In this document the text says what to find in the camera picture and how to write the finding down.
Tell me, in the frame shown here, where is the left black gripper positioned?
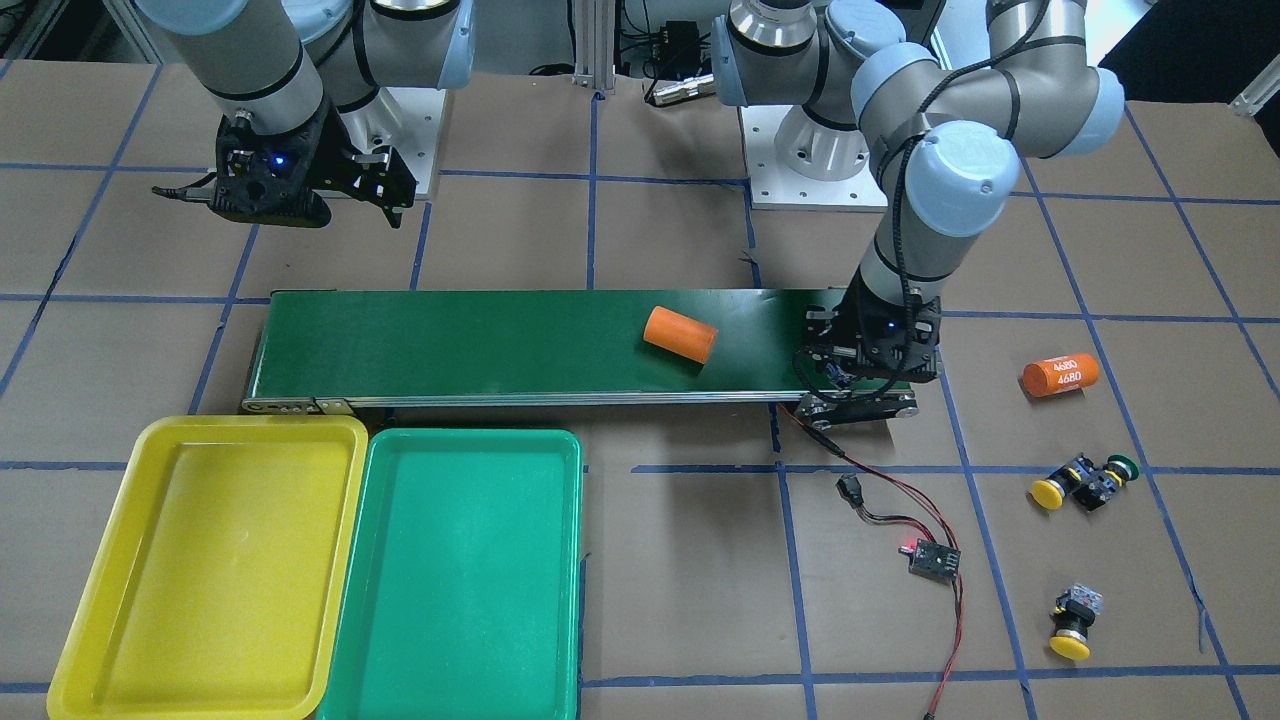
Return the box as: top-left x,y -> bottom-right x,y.
800,286 -> 942,396

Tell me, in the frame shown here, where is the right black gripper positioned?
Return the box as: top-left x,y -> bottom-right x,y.
207,97 -> 417,229

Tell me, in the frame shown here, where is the plain orange cylinder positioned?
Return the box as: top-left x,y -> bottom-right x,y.
643,306 -> 719,365

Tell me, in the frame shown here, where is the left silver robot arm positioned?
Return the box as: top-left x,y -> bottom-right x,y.
710,1 -> 1125,405

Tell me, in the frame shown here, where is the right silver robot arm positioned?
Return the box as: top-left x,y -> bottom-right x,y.
140,1 -> 476,228

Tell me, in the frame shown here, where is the orange cylinder labelled 4680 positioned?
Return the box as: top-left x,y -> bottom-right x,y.
1020,354 -> 1101,398

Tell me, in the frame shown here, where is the green conveyor belt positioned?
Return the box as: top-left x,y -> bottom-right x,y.
239,288 -> 919,429

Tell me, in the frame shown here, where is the small motor controller board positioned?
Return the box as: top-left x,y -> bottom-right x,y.
900,538 -> 961,582

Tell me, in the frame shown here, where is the yellow push button in cluster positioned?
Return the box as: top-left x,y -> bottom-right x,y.
1028,454 -> 1094,511

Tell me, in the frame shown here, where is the lone yellow push button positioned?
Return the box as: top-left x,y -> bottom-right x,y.
1050,584 -> 1105,662

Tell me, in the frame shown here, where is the green plastic tray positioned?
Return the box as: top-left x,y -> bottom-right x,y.
316,428 -> 582,719

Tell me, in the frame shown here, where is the yellow plastic tray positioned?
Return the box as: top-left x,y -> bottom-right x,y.
46,416 -> 369,719

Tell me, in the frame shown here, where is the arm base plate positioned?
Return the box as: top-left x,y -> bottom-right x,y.
340,87 -> 452,200
739,105 -> 888,213

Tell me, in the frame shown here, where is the red black power cable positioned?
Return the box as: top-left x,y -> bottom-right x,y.
774,400 -> 969,720

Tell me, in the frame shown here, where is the aluminium frame post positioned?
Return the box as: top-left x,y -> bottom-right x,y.
570,0 -> 620,96

